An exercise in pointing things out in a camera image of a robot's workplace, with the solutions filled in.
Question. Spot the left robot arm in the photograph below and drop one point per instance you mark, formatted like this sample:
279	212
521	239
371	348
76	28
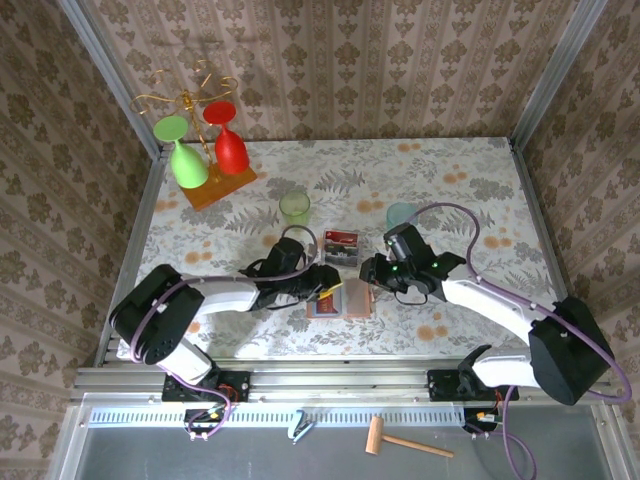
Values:
160	315

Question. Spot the green plastic goblet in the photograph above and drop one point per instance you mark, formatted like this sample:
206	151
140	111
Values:
189	167

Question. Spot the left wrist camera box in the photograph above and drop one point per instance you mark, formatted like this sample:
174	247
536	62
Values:
289	255

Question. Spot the red plastic goblet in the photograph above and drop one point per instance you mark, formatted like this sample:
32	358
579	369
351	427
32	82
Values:
231	152

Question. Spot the floral patterned tablecloth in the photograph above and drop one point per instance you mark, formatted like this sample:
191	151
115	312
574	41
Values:
350	340

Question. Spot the pink card holder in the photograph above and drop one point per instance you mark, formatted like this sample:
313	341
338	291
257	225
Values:
357	300

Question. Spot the wooden mallet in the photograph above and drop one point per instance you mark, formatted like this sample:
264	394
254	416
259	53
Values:
375	435

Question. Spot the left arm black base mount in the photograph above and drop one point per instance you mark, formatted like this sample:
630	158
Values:
235	385

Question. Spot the clear plastic card box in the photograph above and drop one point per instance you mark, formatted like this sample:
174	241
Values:
342	247

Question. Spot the green translucent plastic cup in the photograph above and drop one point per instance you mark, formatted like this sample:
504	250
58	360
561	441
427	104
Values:
295	212

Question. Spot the grey metal shelf panel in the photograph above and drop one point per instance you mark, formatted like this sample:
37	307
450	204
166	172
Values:
250	460

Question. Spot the red credit card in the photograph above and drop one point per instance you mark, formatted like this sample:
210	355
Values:
342	236
327	308

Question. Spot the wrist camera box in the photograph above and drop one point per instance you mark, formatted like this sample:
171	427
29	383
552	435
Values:
289	255
405	242

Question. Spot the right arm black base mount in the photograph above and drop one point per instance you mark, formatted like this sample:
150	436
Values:
442	385

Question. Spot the blue white clip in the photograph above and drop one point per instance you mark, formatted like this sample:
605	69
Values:
300	427

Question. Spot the dark grey credit card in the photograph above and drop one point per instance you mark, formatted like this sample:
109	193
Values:
340	255

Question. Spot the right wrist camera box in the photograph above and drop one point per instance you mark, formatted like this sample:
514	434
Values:
405	242

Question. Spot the aluminium extrusion frame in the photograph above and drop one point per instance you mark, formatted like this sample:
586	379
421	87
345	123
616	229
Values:
340	382

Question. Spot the teal textured plastic cup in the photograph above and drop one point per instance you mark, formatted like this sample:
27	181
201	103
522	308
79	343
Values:
400	215

